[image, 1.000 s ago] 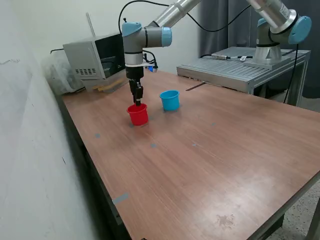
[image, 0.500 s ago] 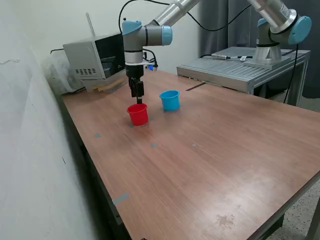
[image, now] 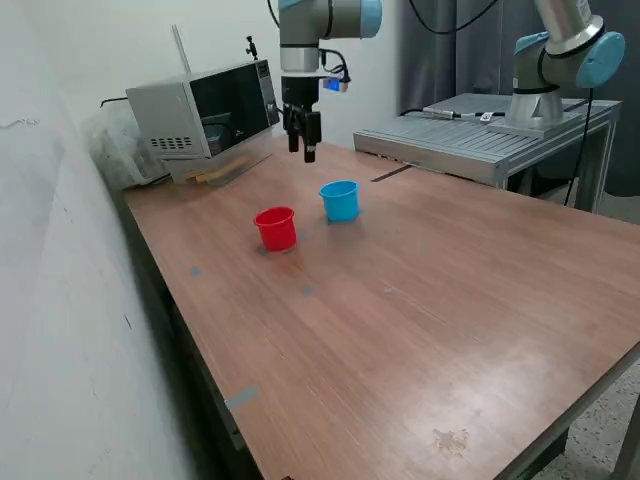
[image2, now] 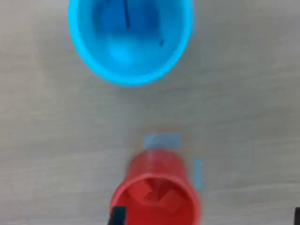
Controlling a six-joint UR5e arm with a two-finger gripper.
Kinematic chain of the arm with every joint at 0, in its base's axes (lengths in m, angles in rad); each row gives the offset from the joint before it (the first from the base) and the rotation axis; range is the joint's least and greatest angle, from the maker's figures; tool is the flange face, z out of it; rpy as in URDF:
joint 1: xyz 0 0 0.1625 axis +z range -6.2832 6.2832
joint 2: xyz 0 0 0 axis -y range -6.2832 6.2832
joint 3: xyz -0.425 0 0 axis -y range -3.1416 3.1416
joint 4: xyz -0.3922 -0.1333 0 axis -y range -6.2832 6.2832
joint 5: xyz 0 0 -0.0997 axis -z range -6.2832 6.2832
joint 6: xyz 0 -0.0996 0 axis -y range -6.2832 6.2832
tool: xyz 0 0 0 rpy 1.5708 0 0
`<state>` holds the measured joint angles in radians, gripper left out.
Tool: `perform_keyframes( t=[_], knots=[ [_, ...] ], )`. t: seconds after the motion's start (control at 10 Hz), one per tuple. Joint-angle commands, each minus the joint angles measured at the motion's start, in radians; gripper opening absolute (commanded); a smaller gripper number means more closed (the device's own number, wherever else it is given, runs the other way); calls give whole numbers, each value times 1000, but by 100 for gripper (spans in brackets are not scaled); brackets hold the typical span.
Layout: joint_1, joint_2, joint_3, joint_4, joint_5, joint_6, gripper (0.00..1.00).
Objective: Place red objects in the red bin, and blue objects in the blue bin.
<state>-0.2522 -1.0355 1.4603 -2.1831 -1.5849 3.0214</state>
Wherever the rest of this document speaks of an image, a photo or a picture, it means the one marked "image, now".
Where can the long tape strip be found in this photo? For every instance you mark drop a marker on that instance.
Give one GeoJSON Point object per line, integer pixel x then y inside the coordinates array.
{"type": "Point", "coordinates": [241, 397]}

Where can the wooden stick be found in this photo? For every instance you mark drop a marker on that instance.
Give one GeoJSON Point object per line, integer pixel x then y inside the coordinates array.
{"type": "Point", "coordinates": [210, 177]}
{"type": "Point", "coordinates": [225, 167]}

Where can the blue plastic bin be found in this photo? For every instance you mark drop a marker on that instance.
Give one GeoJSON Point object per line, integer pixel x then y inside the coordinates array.
{"type": "Point", "coordinates": [342, 207]}

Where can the translucent plastic bag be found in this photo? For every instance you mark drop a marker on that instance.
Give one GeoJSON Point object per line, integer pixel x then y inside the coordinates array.
{"type": "Point", "coordinates": [115, 150]}

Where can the aluminium robot mounting table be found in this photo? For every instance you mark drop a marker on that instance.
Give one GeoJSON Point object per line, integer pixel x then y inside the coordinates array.
{"type": "Point", "coordinates": [475, 137]}

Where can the silver cylindrical connector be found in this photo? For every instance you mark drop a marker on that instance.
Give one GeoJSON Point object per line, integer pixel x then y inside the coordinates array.
{"type": "Point", "coordinates": [440, 113]}

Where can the red plastic bin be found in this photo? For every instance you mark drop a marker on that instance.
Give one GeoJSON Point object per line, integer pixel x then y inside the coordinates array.
{"type": "Point", "coordinates": [275, 235]}

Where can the silver microwave oven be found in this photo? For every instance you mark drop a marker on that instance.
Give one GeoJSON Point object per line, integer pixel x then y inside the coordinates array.
{"type": "Point", "coordinates": [165, 115]}

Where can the silver blue-jointed robot arm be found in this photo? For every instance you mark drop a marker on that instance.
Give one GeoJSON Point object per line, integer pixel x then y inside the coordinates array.
{"type": "Point", "coordinates": [300, 55]}

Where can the thin white rod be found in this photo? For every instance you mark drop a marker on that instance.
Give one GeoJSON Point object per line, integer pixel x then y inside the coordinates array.
{"type": "Point", "coordinates": [182, 50]}

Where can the small black camera mount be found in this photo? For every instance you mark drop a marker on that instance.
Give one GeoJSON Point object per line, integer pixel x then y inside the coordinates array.
{"type": "Point", "coordinates": [251, 47]}

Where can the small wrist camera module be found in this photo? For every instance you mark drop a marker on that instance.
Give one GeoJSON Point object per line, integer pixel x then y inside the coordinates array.
{"type": "Point", "coordinates": [334, 84]}

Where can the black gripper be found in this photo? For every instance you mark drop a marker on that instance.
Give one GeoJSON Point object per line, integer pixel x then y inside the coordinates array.
{"type": "Point", "coordinates": [300, 92]}

